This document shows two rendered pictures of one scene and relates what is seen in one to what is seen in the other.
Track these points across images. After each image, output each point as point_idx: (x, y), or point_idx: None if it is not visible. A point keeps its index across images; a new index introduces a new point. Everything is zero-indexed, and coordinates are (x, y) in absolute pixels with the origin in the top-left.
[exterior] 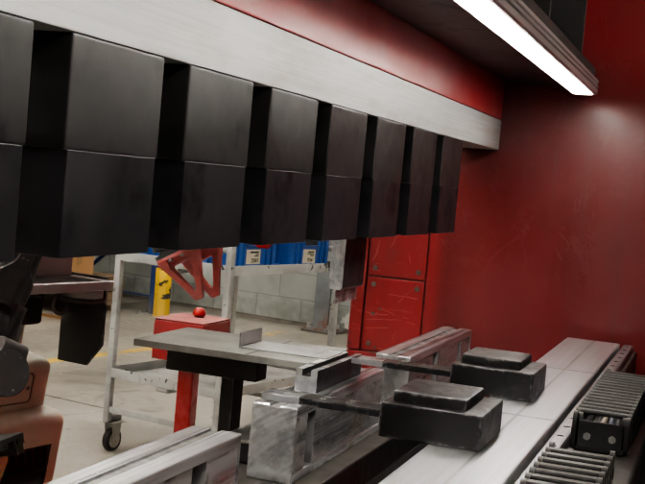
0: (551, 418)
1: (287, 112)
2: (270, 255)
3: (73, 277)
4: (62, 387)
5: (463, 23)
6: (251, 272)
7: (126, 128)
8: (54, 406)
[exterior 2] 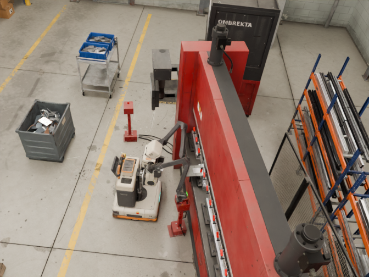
0: None
1: None
2: (108, 51)
3: (159, 157)
4: (48, 66)
5: None
6: (109, 60)
7: None
8: (55, 78)
